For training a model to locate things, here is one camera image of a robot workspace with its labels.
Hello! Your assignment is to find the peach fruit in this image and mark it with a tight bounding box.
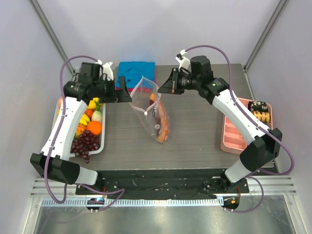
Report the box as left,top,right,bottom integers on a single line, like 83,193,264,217
58,97,62,108

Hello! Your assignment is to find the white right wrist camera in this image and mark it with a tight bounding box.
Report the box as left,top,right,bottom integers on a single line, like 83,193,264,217
175,50,191,70

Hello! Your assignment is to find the folded blue cloth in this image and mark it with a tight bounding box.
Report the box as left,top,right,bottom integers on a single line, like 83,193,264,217
115,61,155,91

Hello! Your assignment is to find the orange carrot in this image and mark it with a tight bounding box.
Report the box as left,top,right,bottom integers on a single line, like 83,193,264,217
147,94,169,143

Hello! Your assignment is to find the folded red cloth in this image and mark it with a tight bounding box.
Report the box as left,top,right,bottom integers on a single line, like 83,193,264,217
123,76,155,94

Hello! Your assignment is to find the dark red grape bunch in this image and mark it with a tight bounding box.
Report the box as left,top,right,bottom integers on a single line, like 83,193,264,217
70,130,100,164

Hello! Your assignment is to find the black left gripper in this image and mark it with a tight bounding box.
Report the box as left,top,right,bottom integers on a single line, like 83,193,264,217
93,76,132,103

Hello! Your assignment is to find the small red persimmon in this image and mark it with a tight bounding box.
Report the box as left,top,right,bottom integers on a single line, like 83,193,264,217
84,109,94,119

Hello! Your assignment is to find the pink compartment organizer box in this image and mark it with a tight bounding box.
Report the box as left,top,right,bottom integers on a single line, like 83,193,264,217
220,97,273,155

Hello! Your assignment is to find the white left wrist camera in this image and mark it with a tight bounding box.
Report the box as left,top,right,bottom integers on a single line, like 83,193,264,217
96,60,115,81

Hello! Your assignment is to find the white slotted cable duct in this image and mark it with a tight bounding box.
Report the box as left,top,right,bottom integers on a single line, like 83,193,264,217
41,197,224,207

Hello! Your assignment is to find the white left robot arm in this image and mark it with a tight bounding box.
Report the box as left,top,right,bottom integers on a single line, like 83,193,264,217
30,61,132,195

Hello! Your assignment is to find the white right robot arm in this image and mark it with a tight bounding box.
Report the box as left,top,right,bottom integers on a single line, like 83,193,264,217
158,53,282,193

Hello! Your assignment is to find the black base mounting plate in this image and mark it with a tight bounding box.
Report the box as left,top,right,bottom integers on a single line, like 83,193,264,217
75,168,250,201

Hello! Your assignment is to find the white green radish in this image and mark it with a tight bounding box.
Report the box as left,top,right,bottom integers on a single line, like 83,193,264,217
91,111,102,123

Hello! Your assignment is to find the clear pink-dotted zip bag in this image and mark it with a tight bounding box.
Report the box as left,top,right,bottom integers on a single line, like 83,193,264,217
130,77,170,143

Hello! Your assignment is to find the orange spiky dragon fruit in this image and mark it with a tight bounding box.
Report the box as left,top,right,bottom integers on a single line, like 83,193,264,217
75,124,87,137

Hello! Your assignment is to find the white fruit basket tray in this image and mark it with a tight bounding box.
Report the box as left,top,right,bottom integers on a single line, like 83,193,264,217
51,102,106,155

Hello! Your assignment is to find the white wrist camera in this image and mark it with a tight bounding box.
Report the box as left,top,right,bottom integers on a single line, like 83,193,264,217
96,60,115,81
175,50,191,70

